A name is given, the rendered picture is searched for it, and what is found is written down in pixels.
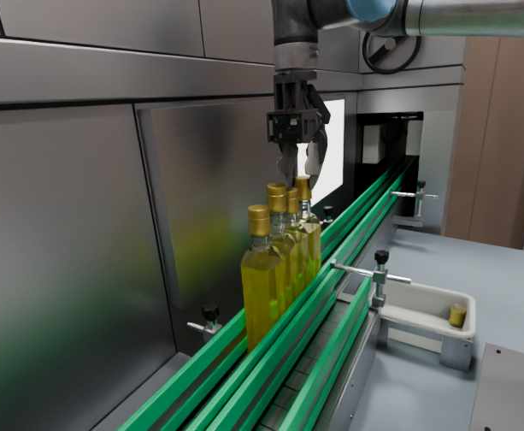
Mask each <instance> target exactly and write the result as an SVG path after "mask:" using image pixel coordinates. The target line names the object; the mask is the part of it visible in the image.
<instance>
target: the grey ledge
mask: <svg viewBox="0 0 524 431"><path fill-rule="evenodd" d="M190 359H191V357H189V356H187V355H186V354H184V353H181V352H178V353H177V354H176V355H175V356H174V357H172V358H171V359H170V360H169V361H168V362H167V363H166V364H164V365H163V366H162V367H161V368H160V369H159V370H158V371H157V372H155V374H153V376H151V378H149V380H147V381H146V382H145V383H144V384H143V385H142V386H141V387H139V388H138V389H137V390H136V391H135V392H134V393H133V394H132V395H130V396H129V397H128V398H127V399H126V400H125V401H124V402H123V403H121V404H120V405H119V406H118V407H117V408H116V409H115V410H113V411H112V412H111V413H110V414H109V415H108V416H107V417H105V418H104V419H103V420H102V421H101V422H100V423H99V424H98V425H97V426H96V427H95V428H94V429H93V430H92V431H115V430H117V429H118V428H119V427H120V426H121V425H122V424H123V423H124V422H125V421H126V420H127V419H128V418H129V417H130V416H131V415H132V414H133V413H134V412H135V411H136V410H138V409H139V408H140V407H141V406H142V405H143V404H144V403H145V402H146V401H147V400H148V399H149V398H150V397H151V396H152V395H153V394H154V393H155V392H156V391H157V390H158V389H160V388H161V387H162V386H163V385H164V384H165V383H166V382H167V381H168V380H169V379H170V378H171V377H172V376H173V375H174V374H175V373H176V372H177V371H178V370H179V369H180V368H182V367H183V366H184V365H185V364H186V363H187V362H188V361H189V360H190Z"/></svg>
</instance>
